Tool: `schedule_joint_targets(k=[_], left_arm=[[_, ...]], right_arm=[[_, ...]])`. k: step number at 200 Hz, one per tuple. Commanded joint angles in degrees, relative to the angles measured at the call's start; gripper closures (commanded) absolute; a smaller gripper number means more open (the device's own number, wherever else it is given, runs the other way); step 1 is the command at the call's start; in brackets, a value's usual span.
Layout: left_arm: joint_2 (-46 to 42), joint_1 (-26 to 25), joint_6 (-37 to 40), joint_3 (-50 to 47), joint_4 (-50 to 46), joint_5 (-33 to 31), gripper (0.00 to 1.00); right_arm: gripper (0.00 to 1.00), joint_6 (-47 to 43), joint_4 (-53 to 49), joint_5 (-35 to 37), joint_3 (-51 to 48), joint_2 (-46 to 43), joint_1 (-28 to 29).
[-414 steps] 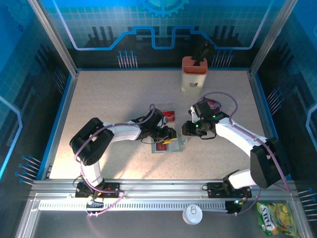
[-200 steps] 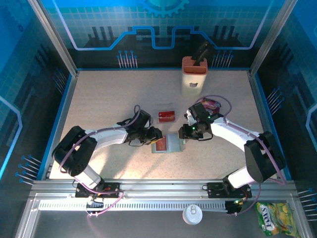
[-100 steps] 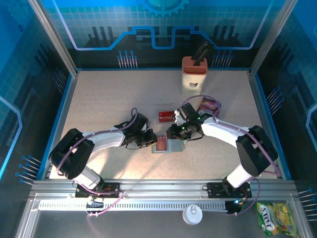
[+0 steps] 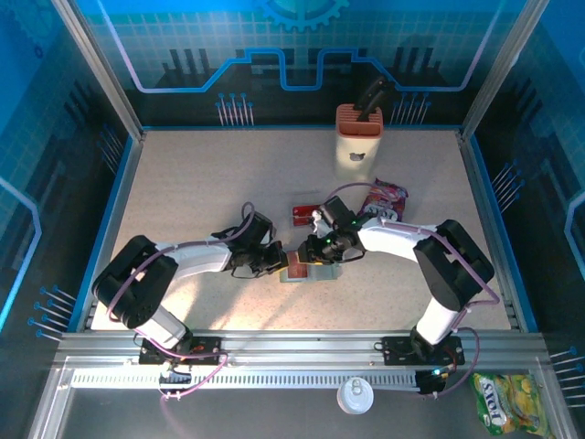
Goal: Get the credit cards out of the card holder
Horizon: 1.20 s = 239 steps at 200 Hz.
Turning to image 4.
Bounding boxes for green card holder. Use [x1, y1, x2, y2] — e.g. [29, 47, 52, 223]
[279, 260, 343, 284]

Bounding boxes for red snack packet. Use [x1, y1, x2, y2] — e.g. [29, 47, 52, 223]
[290, 189, 324, 230]

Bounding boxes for purple candy bag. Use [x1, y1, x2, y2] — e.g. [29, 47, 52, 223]
[356, 177, 409, 223]

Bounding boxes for cream knife block orange top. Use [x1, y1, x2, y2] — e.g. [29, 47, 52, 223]
[335, 102, 384, 180]

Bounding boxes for white tin can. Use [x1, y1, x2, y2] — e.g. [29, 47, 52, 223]
[336, 377, 375, 416]

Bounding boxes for green yellow candy bag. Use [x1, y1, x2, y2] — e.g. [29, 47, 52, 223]
[470, 372, 549, 438]

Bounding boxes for thin black right gripper cable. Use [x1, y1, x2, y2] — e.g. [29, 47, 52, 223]
[333, 249, 367, 265]

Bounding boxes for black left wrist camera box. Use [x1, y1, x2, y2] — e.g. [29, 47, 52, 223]
[241, 212, 275, 243]

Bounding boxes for white black right wrist camera box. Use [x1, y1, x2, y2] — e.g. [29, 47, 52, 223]
[310, 195, 358, 232]

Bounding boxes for aluminium cross rail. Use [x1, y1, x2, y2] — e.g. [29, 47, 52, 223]
[53, 329, 552, 367]

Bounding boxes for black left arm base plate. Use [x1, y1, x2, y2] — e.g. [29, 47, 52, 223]
[138, 336, 222, 367]

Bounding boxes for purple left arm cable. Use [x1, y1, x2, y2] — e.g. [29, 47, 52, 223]
[105, 200, 256, 403]

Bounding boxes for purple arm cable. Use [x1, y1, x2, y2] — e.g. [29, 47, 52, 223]
[105, 200, 256, 403]
[322, 182, 500, 399]

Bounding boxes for white slotted cable duct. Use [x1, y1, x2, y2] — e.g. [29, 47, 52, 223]
[70, 369, 422, 391]

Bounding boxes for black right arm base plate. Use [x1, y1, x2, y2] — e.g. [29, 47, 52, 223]
[382, 336, 466, 367]

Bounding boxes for aluminium side rail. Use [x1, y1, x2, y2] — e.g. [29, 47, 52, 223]
[458, 130, 525, 331]
[72, 130, 146, 333]

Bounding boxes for black knife handle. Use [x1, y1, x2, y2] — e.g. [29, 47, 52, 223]
[363, 75, 388, 123]
[367, 82, 397, 123]

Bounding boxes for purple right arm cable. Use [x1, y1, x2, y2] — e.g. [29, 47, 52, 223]
[322, 182, 500, 399]

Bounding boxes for aluminium frame post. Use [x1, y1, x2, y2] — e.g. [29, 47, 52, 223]
[458, 0, 552, 141]
[48, 0, 146, 141]

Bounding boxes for aluminium lower frame rail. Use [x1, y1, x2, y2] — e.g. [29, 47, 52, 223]
[532, 360, 578, 439]
[26, 356, 77, 439]

